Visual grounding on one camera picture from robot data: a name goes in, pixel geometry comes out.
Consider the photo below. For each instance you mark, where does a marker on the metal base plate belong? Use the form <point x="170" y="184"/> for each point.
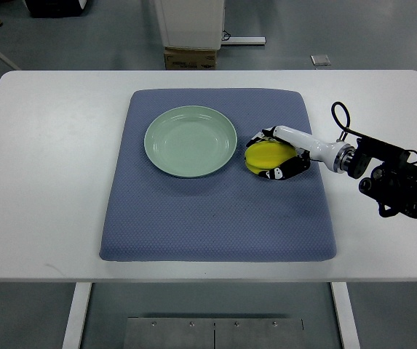
<point x="214" y="333"/>

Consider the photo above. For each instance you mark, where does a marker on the light green plate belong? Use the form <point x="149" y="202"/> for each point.
<point x="190" y="141"/>

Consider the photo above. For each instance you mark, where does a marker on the yellow starfruit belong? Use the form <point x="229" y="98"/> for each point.
<point x="266" y="157"/>

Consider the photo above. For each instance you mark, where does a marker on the white floor rail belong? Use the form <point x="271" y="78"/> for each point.
<point x="244" y="41"/>

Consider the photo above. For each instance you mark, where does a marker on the black white object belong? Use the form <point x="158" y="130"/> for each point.
<point x="55" y="8"/>

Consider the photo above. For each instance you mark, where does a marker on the blue textured mat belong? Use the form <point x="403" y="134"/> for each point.
<point x="231" y="215"/>

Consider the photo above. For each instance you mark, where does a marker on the white table leg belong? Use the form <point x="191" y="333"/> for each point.
<point x="345" y="317"/>
<point x="77" y="316"/>

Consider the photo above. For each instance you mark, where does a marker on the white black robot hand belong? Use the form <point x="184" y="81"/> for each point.
<point x="335" y="156"/>

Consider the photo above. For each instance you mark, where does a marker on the cardboard box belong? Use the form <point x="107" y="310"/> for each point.
<point x="189" y="59"/>

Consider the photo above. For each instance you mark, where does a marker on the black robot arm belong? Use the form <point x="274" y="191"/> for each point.
<point x="387" y="173"/>

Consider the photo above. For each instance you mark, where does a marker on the white cabinet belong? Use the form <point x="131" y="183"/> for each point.
<point x="191" y="24"/>

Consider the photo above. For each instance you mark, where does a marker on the white table leg right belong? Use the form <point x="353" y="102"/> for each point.
<point x="345" y="317"/>

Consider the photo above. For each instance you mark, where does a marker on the white table leg left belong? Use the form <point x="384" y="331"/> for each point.
<point x="77" y="316"/>

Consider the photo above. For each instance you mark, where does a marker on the grey floor plate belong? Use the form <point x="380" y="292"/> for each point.
<point x="320" y="60"/>

